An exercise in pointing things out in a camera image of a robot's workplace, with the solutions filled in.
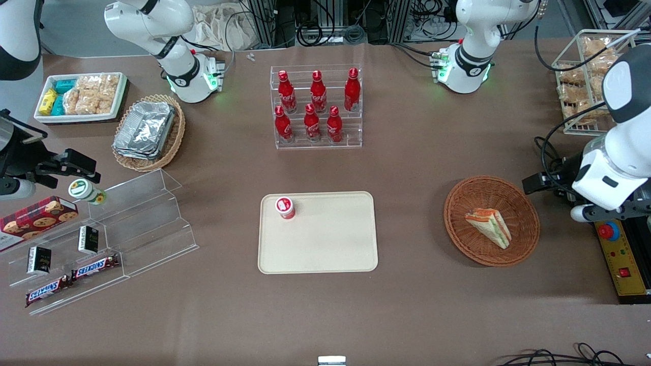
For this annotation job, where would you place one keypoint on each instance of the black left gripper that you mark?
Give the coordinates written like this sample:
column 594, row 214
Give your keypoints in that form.
column 563, row 174

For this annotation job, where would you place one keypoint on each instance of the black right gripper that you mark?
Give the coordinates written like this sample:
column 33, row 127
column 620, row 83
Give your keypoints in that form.
column 19, row 155

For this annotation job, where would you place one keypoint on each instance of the triangle sandwich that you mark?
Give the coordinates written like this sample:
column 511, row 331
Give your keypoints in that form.
column 491, row 226

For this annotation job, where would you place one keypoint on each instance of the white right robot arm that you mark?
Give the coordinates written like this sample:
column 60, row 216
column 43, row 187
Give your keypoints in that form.
column 178, row 66

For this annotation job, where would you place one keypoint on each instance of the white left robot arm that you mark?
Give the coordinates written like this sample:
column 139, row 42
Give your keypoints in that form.
column 623, row 152

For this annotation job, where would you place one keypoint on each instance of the white rectangular snack tray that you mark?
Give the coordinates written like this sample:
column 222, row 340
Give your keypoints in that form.
column 81, row 117

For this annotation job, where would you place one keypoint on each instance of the brown wicker basket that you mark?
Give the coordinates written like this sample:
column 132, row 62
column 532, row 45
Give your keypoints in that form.
column 468, row 203

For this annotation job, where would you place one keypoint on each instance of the light woven wicker basket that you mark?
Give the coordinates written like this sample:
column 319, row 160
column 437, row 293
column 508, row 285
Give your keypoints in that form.
column 175, row 137

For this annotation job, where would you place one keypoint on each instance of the beige plastic tray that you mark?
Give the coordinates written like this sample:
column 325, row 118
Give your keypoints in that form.
column 325, row 239

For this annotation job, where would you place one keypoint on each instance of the green lidded yogurt cup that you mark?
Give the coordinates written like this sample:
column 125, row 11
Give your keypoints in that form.
column 81, row 189

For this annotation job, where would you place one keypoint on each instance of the red tartan cookie box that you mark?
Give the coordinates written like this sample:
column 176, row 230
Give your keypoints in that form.
column 35, row 216

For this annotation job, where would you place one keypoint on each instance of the teal snack pack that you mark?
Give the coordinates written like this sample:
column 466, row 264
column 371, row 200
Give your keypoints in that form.
column 65, row 85
column 58, row 105

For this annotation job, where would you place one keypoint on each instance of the yellow snack pack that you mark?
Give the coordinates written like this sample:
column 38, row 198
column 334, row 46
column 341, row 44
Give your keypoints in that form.
column 48, row 100

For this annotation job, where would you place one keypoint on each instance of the clear rice cracker bag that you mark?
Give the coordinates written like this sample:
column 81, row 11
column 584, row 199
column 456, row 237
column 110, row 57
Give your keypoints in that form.
column 81, row 99
column 107, row 94

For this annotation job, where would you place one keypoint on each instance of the small black snack box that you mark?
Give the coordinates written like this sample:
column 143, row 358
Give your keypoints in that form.
column 88, row 240
column 38, row 260

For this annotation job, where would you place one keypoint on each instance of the clear bag of crackers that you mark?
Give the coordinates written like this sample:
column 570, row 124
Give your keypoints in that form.
column 577, row 104
column 570, row 75
column 597, row 46

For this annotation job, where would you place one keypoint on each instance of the silver foil packets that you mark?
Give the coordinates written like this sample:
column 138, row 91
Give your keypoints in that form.
column 145, row 127

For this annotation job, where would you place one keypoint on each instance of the Snickers chocolate bar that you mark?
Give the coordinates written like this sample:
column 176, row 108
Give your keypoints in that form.
column 96, row 266
column 46, row 291

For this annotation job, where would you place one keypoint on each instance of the clear acrylic stepped shelf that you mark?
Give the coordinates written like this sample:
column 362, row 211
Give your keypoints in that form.
column 152, row 223

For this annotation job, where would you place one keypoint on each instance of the yellow emergency stop box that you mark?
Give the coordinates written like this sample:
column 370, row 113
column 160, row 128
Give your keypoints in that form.
column 623, row 254

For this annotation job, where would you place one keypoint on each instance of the clear acrylic bottle rack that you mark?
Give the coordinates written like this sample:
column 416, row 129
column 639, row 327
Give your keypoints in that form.
column 348, row 133

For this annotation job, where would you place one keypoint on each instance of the red cola bottle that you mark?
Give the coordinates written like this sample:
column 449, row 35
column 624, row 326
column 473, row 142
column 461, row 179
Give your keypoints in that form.
column 283, row 124
column 334, row 124
column 352, row 89
column 286, row 91
column 318, row 91
column 311, row 122

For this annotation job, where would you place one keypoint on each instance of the beige cloth bag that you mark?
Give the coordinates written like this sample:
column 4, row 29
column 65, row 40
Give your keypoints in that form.
column 218, row 28

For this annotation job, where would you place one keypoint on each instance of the red lidded yogurt cup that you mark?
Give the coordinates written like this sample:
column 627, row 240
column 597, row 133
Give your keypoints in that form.
column 285, row 206

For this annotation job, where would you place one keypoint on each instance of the small white block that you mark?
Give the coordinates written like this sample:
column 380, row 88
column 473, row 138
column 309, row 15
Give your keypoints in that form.
column 331, row 361

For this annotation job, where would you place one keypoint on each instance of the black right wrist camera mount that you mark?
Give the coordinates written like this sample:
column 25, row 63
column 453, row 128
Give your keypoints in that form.
column 15, row 129

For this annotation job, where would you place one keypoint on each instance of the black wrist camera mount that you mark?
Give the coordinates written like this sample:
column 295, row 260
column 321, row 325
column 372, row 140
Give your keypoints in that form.
column 625, row 211
column 15, row 129

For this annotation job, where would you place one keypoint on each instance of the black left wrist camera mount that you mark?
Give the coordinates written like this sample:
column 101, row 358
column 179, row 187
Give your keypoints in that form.
column 625, row 211

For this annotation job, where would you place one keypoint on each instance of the aluminium frame post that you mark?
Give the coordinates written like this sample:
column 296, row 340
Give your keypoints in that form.
column 264, row 20

